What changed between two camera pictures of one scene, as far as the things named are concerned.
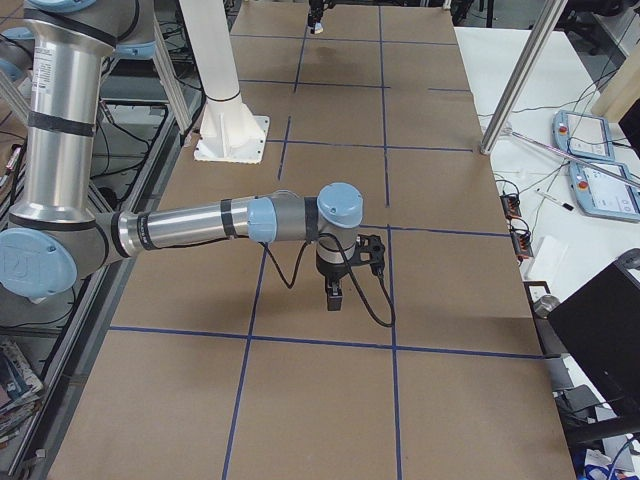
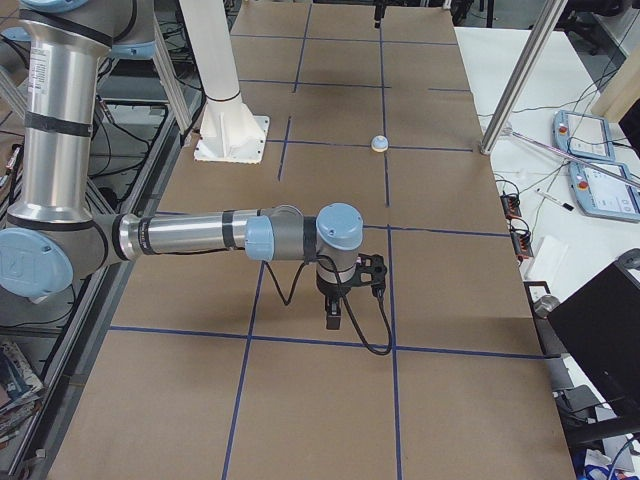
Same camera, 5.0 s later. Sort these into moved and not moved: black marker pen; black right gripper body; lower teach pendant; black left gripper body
Moved: black left gripper body
Not moved: black right gripper body; black marker pen; lower teach pendant
